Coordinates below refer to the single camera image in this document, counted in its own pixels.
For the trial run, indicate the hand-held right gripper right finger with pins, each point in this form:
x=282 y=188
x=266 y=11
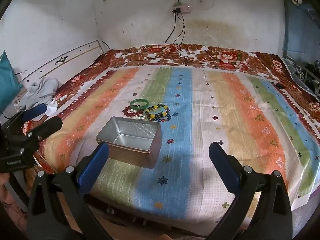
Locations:
x=222 y=166

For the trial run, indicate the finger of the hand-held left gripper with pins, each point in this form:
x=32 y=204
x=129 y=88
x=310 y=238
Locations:
x=35 y=111
x=47 y=127

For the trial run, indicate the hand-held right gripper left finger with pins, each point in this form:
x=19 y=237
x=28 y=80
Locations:
x=96 y=161

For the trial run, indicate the silver metal tin box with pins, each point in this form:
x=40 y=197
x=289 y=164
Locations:
x=132 y=132

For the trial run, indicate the green jade bangle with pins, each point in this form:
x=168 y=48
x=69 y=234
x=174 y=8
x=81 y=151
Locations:
x=130 y=103

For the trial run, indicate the white crumpled paper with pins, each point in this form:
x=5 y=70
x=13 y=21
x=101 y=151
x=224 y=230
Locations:
x=52 y=108

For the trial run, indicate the grey crumpled cloth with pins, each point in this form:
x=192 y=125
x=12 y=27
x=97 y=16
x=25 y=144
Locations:
x=42 y=87

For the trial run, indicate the teal pillow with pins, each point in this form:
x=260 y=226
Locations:
x=7 y=80

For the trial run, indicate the striped pastel blanket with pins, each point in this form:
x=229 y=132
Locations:
x=200 y=130

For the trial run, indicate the white bed headboard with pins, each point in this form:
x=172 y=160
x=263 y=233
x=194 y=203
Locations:
x=75 y=55

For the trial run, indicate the black computer mouse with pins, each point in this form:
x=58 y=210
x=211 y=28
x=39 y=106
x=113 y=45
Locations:
x=279 y=86

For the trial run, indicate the striped patterned tablecloth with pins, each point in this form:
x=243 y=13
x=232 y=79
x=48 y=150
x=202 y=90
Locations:
x=200 y=55

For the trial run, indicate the blue curtain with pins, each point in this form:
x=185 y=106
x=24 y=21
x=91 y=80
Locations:
x=300 y=30

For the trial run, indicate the white power strip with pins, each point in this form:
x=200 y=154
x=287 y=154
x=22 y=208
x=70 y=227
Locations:
x=183 y=9

